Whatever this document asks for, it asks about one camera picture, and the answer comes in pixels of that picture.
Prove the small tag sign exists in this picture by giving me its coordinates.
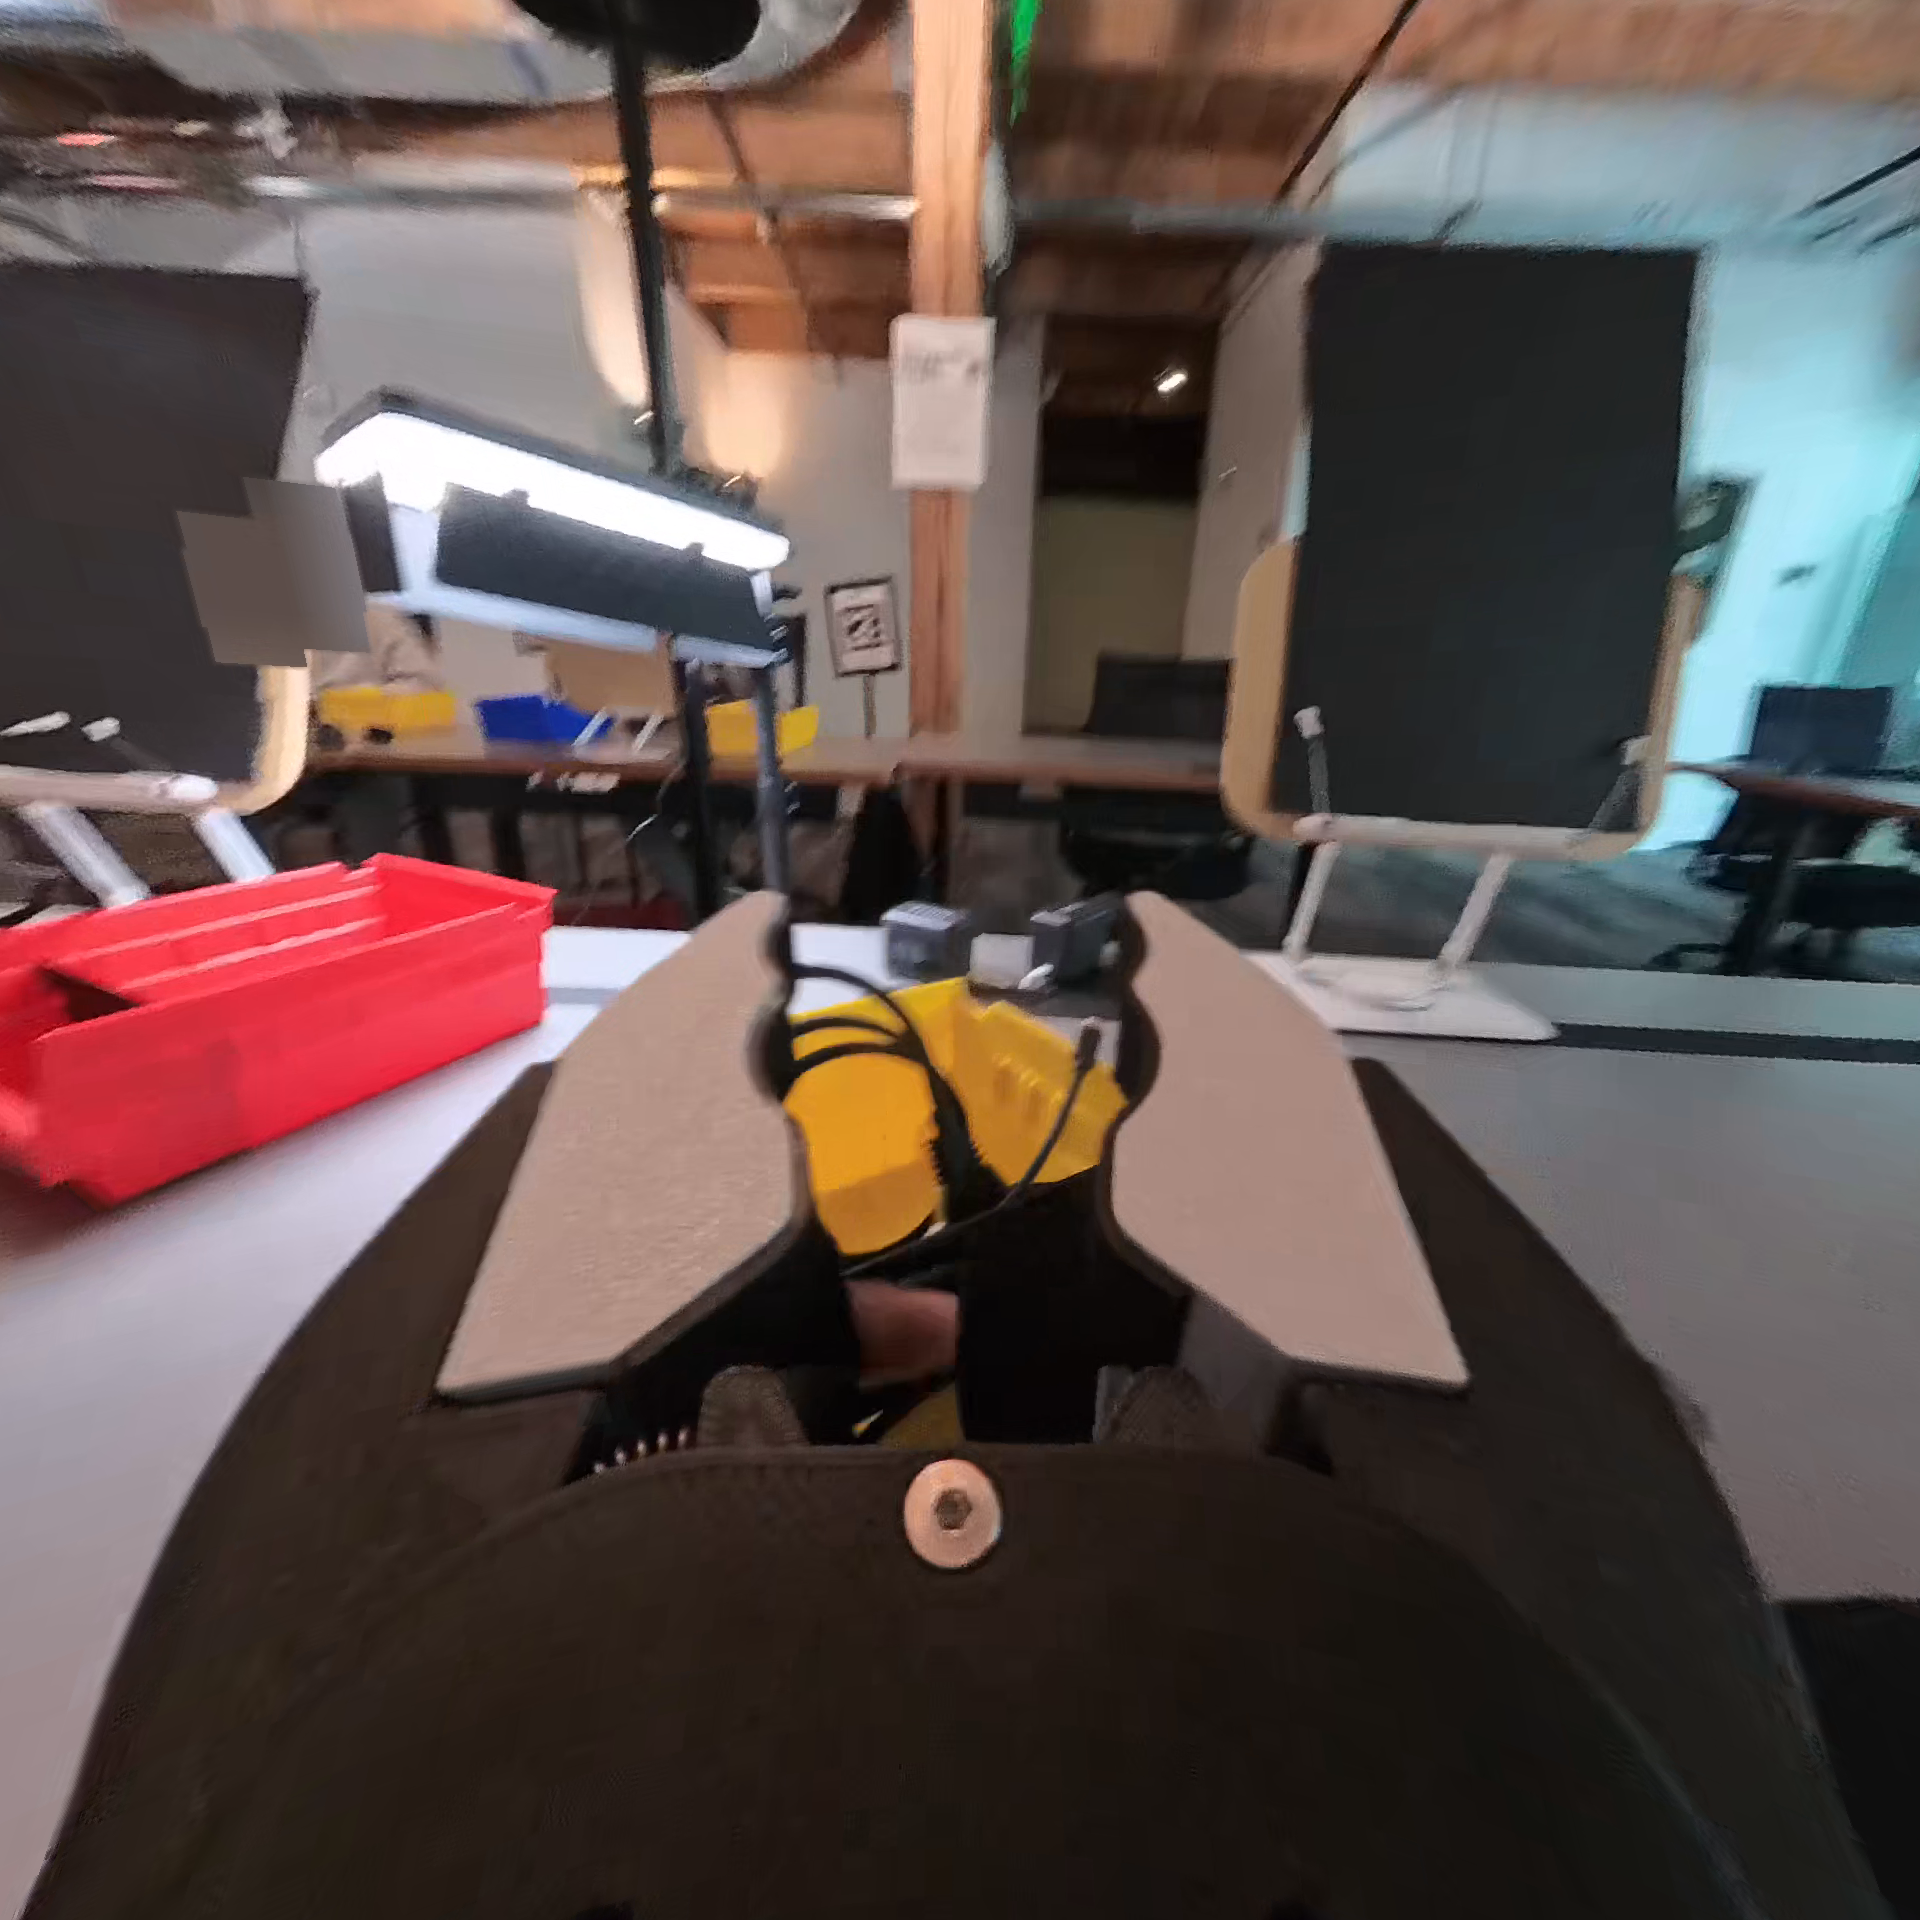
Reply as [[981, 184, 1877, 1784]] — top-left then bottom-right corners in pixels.
[[827, 576, 905, 679]]

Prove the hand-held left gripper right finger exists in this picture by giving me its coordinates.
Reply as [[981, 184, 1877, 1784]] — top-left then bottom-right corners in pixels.
[[1105, 890, 1471, 1445]]

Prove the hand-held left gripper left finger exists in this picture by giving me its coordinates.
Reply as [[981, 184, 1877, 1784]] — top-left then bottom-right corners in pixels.
[[438, 890, 815, 1411]]

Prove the red plastic bin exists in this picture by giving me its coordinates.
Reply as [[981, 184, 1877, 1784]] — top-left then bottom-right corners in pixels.
[[0, 850, 558, 1208]]

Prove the white board stand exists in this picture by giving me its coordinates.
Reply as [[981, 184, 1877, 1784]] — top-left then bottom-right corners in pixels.
[[1248, 709, 1657, 1044], [0, 709, 278, 911]]

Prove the metal light stand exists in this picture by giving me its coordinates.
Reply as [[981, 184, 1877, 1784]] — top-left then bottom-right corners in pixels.
[[672, 645, 800, 911]]

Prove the long wooden desk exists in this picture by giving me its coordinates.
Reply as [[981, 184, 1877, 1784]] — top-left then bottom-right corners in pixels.
[[311, 729, 1228, 796]]

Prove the studio light panel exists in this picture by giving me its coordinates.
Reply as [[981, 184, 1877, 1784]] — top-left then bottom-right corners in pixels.
[[311, 386, 798, 669]]

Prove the black office chair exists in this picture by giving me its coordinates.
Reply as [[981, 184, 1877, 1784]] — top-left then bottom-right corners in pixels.
[[1055, 653, 1260, 902], [1695, 684, 1899, 960]]

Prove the black faced plywood board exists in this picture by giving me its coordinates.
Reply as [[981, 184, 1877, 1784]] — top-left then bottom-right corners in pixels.
[[1222, 240, 1708, 864], [0, 259, 320, 821]]

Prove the black stand pole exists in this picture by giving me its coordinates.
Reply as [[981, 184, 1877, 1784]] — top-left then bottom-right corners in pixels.
[[509, 0, 763, 474]]

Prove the white paper notice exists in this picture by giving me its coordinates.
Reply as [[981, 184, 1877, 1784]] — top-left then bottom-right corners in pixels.
[[894, 313, 1001, 488]]

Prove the black adapter with thin cable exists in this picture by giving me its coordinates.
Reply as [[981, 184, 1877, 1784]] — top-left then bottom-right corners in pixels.
[[780, 965, 1114, 1242]]

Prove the wooden office desk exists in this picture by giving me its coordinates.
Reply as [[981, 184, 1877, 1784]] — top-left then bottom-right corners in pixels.
[[1667, 757, 1920, 821]]

